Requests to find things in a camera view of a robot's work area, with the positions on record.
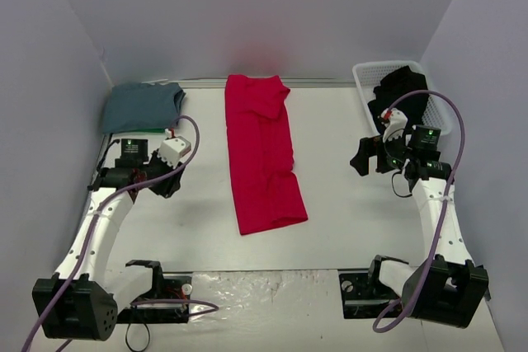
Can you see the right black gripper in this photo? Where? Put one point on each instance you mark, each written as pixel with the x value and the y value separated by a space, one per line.
pixel 382 158

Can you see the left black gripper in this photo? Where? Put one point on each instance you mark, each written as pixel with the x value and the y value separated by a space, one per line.
pixel 163 181

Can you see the red t shirt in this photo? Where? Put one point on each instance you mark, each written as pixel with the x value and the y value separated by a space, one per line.
pixel 266 193

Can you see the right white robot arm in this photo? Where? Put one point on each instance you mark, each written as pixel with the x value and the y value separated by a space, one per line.
pixel 447 287

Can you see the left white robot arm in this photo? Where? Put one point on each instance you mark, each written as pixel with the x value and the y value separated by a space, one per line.
pixel 76 303

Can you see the green folded t shirt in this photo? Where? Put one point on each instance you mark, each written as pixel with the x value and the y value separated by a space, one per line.
pixel 152 130

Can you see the grey folded t shirt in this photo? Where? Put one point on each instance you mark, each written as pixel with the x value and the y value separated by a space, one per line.
pixel 138 106

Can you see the white perforated plastic basket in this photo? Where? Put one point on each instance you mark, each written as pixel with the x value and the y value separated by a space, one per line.
pixel 368 75

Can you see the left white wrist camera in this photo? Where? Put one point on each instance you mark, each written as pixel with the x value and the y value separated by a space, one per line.
pixel 173 148

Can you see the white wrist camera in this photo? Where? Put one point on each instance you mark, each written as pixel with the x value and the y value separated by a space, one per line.
pixel 395 122
pixel 173 148

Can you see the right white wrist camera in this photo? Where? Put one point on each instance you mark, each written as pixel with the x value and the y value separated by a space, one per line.
pixel 395 122

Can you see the aluminium table frame rail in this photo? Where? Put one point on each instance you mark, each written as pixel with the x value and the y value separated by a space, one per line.
pixel 290 82

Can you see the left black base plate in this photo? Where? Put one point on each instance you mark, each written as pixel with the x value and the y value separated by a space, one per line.
pixel 174 287

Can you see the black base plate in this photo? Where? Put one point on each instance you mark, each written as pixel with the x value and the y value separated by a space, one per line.
pixel 174 287
pixel 360 298

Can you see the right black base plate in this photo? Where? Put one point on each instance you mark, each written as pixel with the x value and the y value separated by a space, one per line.
pixel 360 298

